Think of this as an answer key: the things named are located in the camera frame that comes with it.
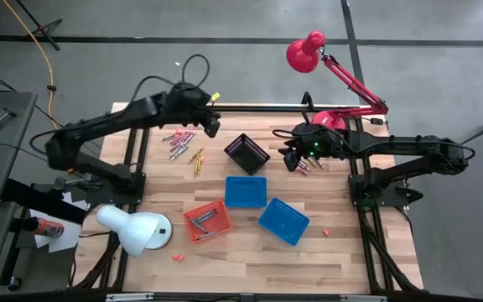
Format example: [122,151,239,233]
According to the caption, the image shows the black mesh basket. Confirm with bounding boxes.
[223,133,272,176]

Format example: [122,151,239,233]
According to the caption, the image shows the black aluminium table frame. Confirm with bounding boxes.
[72,91,426,294]

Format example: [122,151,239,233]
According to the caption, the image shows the white desk lamp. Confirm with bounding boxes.
[96,204,174,258]

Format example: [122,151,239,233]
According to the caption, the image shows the orange spray can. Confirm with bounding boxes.
[22,216,65,239]

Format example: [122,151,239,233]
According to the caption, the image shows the white paper sheets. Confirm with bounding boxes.
[29,190,88,254]

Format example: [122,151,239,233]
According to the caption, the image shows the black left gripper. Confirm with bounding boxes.
[164,82,221,138]

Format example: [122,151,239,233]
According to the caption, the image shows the blue slotted plastic basket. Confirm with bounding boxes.
[257,197,311,247]
[224,175,268,209]

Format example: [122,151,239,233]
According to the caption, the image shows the black caster wheel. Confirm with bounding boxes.
[6,275,23,293]

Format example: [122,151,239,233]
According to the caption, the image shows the yellow cable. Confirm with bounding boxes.
[1,0,58,129]

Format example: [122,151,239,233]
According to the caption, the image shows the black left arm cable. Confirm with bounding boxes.
[130,54,211,104]

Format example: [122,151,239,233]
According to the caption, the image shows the orange slotted plastic basket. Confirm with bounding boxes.
[182,199,234,245]

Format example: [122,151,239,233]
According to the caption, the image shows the red desk lamp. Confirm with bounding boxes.
[285,29,390,136]

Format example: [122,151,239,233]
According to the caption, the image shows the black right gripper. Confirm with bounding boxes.
[278,123,345,172]

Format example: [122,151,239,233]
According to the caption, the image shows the black tripod stand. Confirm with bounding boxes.
[14,0,65,52]

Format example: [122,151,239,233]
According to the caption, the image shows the black diagonal beam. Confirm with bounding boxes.
[0,178,88,227]

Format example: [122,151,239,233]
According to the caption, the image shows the grey metal bracket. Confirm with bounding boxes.
[105,292,155,302]
[340,294,389,302]

